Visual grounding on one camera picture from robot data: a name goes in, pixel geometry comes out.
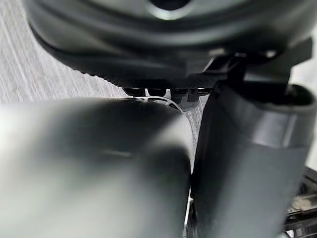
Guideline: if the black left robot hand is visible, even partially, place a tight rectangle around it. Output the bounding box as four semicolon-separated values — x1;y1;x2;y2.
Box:
24;0;317;238

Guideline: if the silver robot leg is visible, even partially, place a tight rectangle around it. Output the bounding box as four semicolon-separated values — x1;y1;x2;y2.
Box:
0;96;194;238

